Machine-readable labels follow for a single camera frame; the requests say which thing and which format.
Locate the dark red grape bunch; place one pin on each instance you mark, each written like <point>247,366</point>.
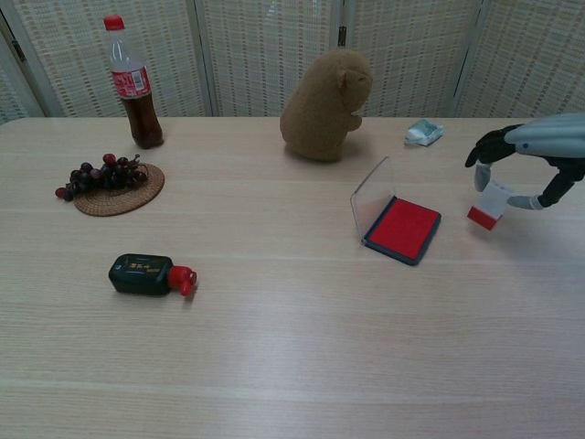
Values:
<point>103,176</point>

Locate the red ink pad case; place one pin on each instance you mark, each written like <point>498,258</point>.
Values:
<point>404,226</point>

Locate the woven folding screen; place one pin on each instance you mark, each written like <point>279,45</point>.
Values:
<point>274,50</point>

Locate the small tissue pack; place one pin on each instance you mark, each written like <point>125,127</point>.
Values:
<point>425,131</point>

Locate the brown plush toy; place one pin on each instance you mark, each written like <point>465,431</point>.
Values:
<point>324,110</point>

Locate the cola bottle with red cap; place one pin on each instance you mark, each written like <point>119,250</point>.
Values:
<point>132,91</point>

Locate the black ink bottle red cap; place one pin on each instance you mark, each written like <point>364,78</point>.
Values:
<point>139,273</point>

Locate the white red stamp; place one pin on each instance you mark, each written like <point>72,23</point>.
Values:
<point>491,206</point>

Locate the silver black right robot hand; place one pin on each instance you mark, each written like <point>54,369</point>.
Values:
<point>548,135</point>

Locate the round woven brown coaster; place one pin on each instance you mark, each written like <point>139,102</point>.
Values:
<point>132,199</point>

